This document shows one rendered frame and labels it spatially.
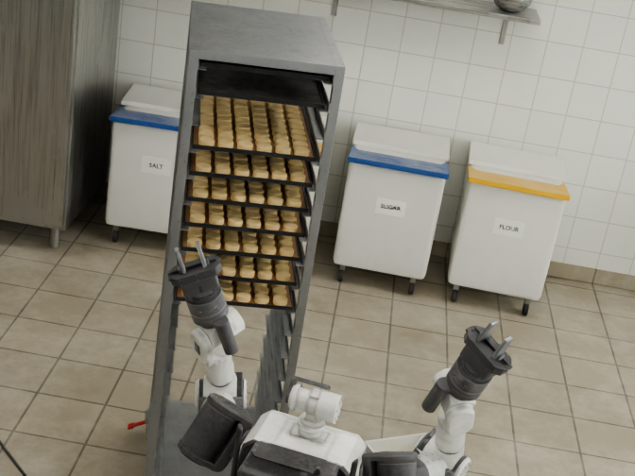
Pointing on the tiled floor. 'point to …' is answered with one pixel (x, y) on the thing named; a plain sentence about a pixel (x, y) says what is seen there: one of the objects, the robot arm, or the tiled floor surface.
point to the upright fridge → (55, 107)
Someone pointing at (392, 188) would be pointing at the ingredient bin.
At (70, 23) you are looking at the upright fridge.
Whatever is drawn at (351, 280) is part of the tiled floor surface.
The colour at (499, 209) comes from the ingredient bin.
